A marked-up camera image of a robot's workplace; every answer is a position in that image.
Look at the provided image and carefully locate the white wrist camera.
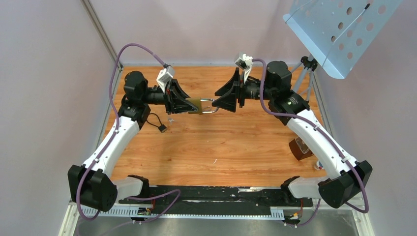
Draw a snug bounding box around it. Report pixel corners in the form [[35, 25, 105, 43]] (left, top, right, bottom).
[[235, 53, 253, 83], [156, 65, 175, 93]]

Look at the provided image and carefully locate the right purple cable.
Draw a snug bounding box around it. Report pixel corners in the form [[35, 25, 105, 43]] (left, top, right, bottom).
[[252, 59, 370, 214]]

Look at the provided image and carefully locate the black cable lock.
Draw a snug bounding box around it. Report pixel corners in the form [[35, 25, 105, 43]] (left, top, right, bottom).
[[146, 113, 168, 134]]

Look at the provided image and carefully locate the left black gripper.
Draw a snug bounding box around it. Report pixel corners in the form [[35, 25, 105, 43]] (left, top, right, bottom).
[[141, 78, 198, 115]]

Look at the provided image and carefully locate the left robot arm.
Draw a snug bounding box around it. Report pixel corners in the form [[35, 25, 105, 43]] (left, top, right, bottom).
[[68, 71, 202, 212]]

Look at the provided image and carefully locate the grey stand tripod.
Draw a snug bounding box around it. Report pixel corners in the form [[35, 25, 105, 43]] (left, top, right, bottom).
[[290, 54, 318, 103]]

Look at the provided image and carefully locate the purple cable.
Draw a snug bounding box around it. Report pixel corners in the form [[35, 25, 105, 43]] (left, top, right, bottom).
[[76, 43, 168, 221], [252, 59, 370, 214]]

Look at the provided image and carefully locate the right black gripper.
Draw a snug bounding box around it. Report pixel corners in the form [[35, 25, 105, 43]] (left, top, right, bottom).
[[211, 68, 275, 112]]

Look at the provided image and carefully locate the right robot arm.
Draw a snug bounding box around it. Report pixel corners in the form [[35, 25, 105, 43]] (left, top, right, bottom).
[[212, 61, 373, 208]]

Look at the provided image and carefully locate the small red white bottle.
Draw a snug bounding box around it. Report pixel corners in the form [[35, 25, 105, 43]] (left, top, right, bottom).
[[314, 161, 324, 170]]

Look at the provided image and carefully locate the large brass padlock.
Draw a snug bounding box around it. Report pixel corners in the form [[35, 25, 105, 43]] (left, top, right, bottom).
[[186, 97, 219, 115]]

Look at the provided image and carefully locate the light blue music stand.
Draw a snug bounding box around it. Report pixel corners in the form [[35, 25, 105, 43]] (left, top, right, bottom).
[[283, 0, 401, 79]]

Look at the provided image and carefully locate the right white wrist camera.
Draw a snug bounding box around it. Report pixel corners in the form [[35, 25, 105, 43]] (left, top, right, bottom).
[[235, 53, 253, 83]]

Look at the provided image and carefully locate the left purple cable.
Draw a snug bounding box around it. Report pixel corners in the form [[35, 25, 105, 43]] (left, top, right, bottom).
[[76, 43, 168, 221]]

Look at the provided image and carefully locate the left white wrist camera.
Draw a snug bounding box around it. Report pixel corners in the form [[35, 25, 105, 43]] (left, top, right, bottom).
[[156, 65, 175, 93]]

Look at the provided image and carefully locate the brown wooden metronome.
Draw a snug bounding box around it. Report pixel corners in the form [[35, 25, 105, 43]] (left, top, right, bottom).
[[289, 137, 314, 161]]

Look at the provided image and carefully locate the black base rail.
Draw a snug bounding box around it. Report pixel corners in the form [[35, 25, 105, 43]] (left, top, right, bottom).
[[100, 185, 317, 225]]

